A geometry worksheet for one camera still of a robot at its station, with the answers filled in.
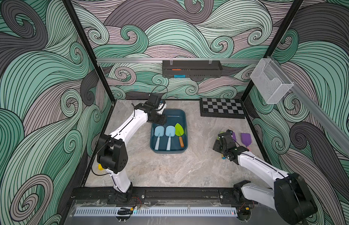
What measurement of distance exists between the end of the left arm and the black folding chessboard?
0.45 m

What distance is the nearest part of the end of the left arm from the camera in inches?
24.6

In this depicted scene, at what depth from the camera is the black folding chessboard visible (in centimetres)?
109
